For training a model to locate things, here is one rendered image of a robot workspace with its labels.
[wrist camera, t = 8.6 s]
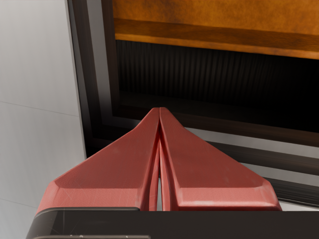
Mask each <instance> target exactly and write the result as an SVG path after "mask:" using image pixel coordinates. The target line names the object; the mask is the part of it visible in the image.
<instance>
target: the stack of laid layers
mask: <svg viewBox="0 0 319 239"><path fill-rule="evenodd" d="M68 3H69V11H70V19H71V27H72V35H73V43H74V51H75V62H76V70H77V78H78V86H79V94H80V102H81V110H82V118H83V126H84V137H85V145H86V152H87V158H89V157H90V156H92V155H94V154H95V153H97V152H98V151H100V150H101V149H103V148H105V147H106V146H108V145H109V144H111V143H113V142H114V141H116V140H117V139H119V138H120V137H122V136H124V135H125V134H127V133H128V132H130V131H131V130H133V129H134V128H135V127H136V126H137V125H138V124H139V123H140V122H141V121H142V119H143V118H144V117H145V116H146V115H147V114H148V113H149V111H150V110H151V109H147V108H140V107H133V106H127V105H121V104H120V92H119V79H118V67H117V55H116V42H115V30H114V18H113V0H68ZM171 113H172V115H173V116H174V117H175V118H176V119H177V120H178V121H179V122H180V124H181V125H182V126H183V127H184V128H186V129H187V130H188V131H190V132H192V133H193V134H195V135H196V136H198V137H199V138H201V139H203V140H204V141H206V142H207V143H209V144H211V145H212V146H214V147H215V148H217V149H219V150H220V151H222V152H223V153H225V154H226V155H228V156H230V157H231V158H233V159H234V160H236V161H237V162H239V163H240V164H242V165H244V166H245V167H247V168H249V169H250V170H252V171H253V172H255V173H257V174H258V175H259V176H261V177H263V178H264V179H266V180H267V181H269V182H270V183H271V185H272V187H273V189H274V191H275V194H276V196H277V198H278V199H280V200H285V201H290V202H297V203H302V204H307V205H312V206H318V207H319V133H316V132H309V131H303V130H296V129H287V128H280V127H273V126H266V125H260V124H253V123H246V122H239V121H233V120H226V119H217V118H210V117H203V116H197V115H190V114H183V113H176V112H171Z"/></svg>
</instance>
